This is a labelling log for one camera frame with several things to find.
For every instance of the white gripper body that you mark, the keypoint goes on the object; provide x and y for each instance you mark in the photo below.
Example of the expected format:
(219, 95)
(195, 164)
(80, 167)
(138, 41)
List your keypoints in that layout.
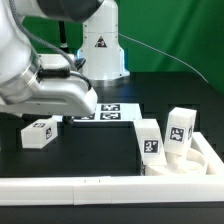
(67, 97)

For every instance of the white round stool seat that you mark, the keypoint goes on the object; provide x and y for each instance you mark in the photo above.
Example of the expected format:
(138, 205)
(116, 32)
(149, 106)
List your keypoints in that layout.
(192, 163)

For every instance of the white L-shaped fence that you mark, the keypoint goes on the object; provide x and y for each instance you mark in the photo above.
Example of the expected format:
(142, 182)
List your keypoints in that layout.
(120, 190)

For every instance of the black vertical pole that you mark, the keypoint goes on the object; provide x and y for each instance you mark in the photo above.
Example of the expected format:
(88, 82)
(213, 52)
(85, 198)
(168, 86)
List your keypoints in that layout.
(63, 40)

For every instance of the white marker sheet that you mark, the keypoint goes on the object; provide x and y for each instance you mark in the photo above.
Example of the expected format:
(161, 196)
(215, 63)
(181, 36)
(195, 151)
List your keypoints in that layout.
(109, 112)

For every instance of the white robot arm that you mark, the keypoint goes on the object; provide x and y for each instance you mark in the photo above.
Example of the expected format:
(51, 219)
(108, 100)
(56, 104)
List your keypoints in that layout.
(37, 78)

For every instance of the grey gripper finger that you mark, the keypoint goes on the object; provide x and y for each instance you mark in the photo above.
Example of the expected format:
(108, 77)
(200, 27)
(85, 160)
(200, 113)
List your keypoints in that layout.
(68, 120)

